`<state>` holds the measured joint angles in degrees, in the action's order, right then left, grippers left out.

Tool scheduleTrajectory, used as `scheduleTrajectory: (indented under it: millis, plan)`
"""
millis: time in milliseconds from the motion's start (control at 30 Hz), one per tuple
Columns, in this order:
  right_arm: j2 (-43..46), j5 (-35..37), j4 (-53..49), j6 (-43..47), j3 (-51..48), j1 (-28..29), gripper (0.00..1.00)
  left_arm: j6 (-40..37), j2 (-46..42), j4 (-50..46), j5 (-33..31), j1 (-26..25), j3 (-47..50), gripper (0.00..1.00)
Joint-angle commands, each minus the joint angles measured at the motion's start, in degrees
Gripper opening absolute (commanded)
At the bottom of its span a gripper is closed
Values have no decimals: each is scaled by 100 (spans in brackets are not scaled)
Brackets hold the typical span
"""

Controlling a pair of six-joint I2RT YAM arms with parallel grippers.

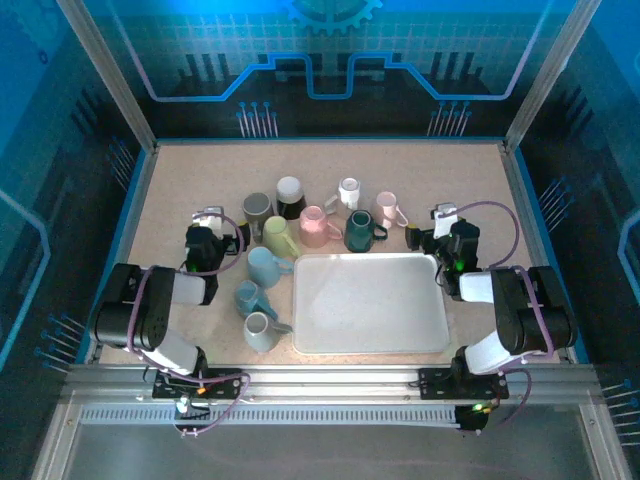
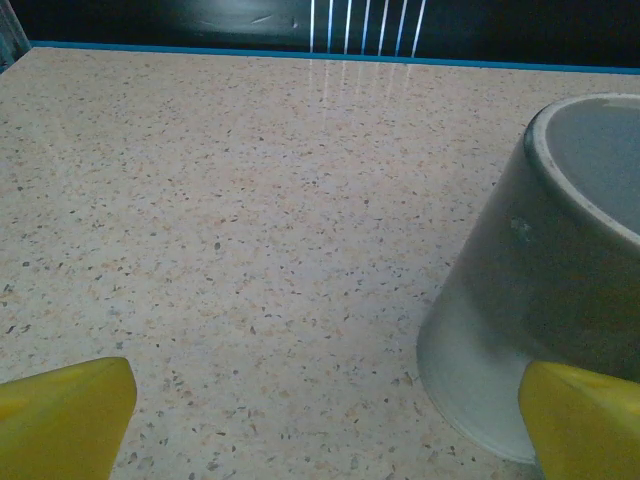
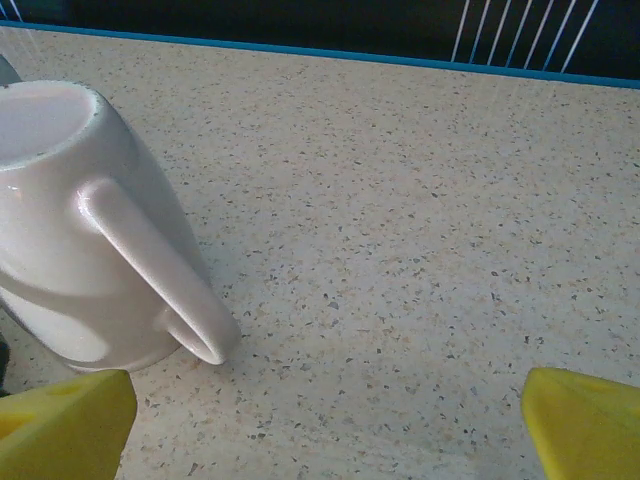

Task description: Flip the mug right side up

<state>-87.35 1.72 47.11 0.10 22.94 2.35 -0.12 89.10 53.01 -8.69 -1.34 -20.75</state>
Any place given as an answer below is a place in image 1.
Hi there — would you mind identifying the grey mug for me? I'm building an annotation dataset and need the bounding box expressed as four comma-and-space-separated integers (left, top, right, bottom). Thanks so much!
242, 192, 275, 240

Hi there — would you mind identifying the light blue mug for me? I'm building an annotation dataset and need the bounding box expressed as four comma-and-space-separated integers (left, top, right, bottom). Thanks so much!
246, 246, 296, 290

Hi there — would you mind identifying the yellow-green mug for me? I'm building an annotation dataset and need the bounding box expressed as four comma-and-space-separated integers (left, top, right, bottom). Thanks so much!
262, 214, 303, 259

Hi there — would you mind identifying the pale pink mug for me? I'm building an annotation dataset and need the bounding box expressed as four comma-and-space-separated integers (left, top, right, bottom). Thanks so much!
375, 191, 410, 230

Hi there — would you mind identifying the black mug with white base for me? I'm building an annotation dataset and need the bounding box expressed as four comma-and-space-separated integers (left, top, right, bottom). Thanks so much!
275, 175, 308, 221

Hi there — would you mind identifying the dark green mug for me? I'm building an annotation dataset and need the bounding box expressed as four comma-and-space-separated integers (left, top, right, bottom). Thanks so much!
343, 209, 389, 253

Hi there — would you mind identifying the grey-blue mug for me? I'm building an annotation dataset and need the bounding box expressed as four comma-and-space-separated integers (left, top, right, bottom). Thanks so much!
243, 311, 294, 355

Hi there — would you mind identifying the white plastic tray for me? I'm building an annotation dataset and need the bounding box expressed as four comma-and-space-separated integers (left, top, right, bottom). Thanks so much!
292, 252, 451, 356

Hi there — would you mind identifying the base controller board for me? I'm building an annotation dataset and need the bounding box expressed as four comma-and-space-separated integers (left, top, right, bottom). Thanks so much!
455, 402, 494, 435
172, 394, 211, 417

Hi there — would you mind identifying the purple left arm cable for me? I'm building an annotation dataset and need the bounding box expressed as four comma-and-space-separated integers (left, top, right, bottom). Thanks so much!
124, 212, 251, 439

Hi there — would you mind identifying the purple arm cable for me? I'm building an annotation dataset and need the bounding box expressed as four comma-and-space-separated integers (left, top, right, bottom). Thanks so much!
449, 199, 556, 432
124, 212, 251, 439

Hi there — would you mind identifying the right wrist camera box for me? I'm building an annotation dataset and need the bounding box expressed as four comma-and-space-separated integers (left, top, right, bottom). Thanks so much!
430, 202, 459, 240

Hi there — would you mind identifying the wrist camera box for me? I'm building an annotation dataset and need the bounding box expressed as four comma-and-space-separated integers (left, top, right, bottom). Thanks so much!
191, 204, 227, 232
430, 202, 459, 240

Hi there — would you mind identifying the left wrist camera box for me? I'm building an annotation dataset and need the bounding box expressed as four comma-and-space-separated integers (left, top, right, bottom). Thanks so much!
191, 204, 227, 232

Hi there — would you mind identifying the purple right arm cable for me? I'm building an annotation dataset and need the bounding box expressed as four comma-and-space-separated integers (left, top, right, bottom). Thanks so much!
449, 199, 556, 432

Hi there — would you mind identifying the aluminium side rail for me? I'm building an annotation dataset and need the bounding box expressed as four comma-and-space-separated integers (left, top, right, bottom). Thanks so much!
499, 142, 587, 364
84, 142, 162, 365

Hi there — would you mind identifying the aluminium table rail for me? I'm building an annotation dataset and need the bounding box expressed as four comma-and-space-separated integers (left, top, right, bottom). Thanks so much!
59, 363, 609, 402

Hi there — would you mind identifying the aluminium frame post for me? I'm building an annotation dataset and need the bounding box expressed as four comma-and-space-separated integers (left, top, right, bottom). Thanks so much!
504, 0, 604, 154
55, 0, 160, 154

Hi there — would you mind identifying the slotted grey cable duct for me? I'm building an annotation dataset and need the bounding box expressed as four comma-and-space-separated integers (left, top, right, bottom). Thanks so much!
79, 403, 464, 429

